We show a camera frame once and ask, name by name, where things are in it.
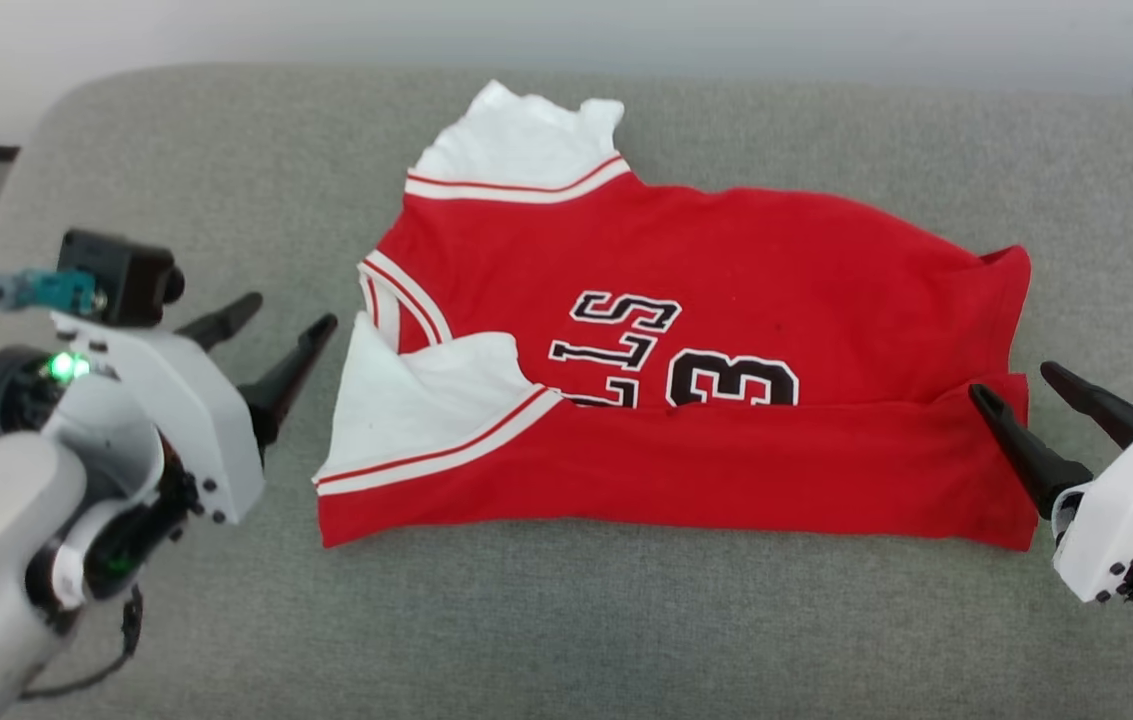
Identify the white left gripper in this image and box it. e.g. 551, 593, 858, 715
51, 292, 338, 524

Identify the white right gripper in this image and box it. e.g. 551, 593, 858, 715
969, 361, 1133, 604

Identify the red basketball jersey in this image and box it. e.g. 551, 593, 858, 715
313, 80, 1039, 553

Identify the grey cable with teal plug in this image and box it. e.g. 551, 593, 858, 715
0, 268, 109, 403

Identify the thin black cable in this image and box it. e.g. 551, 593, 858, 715
21, 585, 144, 701

